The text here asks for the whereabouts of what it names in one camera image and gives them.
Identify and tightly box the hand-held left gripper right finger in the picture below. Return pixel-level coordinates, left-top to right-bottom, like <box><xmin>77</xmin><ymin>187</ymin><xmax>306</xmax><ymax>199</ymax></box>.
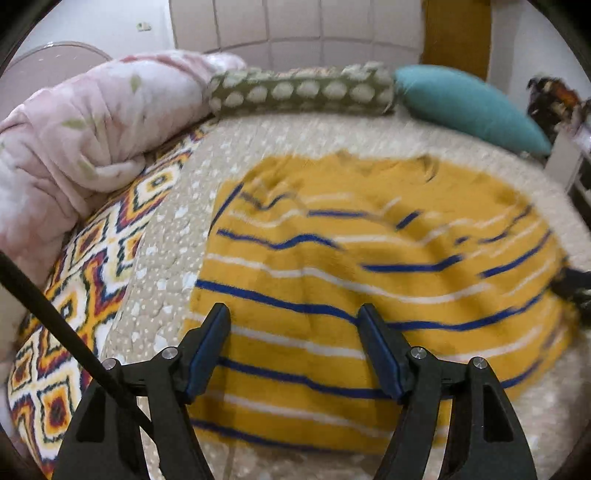
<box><xmin>358</xmin><ymin>303</ymin><xmax>539</xmax><ymax>480</ymax></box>

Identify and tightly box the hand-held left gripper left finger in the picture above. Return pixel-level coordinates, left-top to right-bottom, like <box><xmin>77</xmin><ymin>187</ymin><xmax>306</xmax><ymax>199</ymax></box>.
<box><xmin>52</xmin><ymin>303</ymin><xmax>232</xmax><ymax>480</ymax></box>

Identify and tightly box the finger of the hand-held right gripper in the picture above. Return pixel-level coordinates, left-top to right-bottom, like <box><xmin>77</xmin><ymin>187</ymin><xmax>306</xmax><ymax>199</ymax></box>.
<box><xmin>551</xmin><ymin>265</ymin><xmax>591</xmax><ymax>326</ymax></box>

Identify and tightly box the yellow striped sweater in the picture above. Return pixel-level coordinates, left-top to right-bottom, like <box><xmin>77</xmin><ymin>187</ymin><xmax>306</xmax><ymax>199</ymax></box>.
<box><xmin>182</xmin><ymin>152</ymin><xmax>583</xmax><ymax>455</ymax></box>

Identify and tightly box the pile of dark clothes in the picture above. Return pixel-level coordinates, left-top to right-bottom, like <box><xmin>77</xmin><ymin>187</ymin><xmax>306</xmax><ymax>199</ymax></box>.
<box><xmin>526</xmin><ymin>74</ymin><xmax>583</xmax><ymax>116</ymax></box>

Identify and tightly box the beige dotted bedspread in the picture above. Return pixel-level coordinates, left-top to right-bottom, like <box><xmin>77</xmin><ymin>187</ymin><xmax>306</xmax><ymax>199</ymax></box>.
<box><xmin>92</xmin><ymin>111</ymin><xmax>591</xmax><ymax>480</ymax></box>

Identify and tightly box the geometric patterned blanket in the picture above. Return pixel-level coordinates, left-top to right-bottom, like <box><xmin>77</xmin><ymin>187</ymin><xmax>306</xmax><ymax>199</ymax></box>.
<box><xmin>7</xmin><ymin>124</ymin><xmax>218</xmax><ymax>478</ymax></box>

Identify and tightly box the pink floral comforter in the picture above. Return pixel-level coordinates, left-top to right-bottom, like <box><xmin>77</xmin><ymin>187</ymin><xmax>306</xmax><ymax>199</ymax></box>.
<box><xmin>0</xmin><ymin>50</ymin><xmax>247</xmax><ymax>287</ymax></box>

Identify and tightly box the green hedgehog print bolster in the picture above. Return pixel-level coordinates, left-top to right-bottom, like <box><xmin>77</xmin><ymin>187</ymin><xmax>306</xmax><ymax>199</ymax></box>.
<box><xmin>205</xmin><ymin>62</ymin><xmax>398</xmax><ymax>116</ymax></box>

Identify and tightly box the yellow wooden door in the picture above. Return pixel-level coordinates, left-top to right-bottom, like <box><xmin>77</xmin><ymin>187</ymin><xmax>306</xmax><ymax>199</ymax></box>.
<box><xmin>422</xmin><ymin>0</ymin><xmax>492</xmax><ymax>81</ymax></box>

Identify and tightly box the pink headboard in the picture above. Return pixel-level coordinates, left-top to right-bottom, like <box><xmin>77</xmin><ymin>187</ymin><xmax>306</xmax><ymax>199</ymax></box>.
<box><xmin>7</xmin><ymin>41</ymin><xmax>114</xmax><ymax>97</ymax></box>

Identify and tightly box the white wardrobe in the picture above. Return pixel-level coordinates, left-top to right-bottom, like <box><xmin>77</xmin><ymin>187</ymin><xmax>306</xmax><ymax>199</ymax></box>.
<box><xmin>168</xmin><ymin>0</ymin><xmax>426</xmax><ymax>70</ymax></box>

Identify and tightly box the black cable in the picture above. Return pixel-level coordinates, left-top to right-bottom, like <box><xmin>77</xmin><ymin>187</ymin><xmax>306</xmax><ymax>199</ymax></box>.
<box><xmin>0</xmin><ymin>251</ymin><xmax>154</xmax><ymax>435</ymax></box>

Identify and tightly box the teal corduroy pillow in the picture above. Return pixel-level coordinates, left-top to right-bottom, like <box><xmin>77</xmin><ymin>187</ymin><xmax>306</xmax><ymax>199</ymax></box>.
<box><xmin>394</xmin><ymin>65</ymin><xmax>552</xmax><ymax>155</ymax></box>

